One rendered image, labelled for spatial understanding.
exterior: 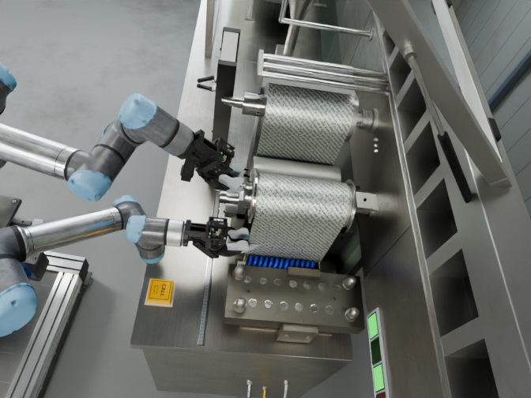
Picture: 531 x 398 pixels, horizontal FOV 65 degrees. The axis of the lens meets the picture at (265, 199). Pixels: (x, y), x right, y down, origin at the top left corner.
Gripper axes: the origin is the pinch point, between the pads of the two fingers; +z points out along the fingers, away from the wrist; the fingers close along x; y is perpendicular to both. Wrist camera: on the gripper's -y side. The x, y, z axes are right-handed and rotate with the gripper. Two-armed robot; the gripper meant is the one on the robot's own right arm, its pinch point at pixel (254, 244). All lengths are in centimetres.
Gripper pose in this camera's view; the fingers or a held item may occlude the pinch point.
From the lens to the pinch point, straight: 121.5
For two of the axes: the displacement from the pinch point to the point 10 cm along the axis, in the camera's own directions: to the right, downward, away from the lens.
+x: 0.3, -8.3, 5.5
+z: 9.9, 1.1, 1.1
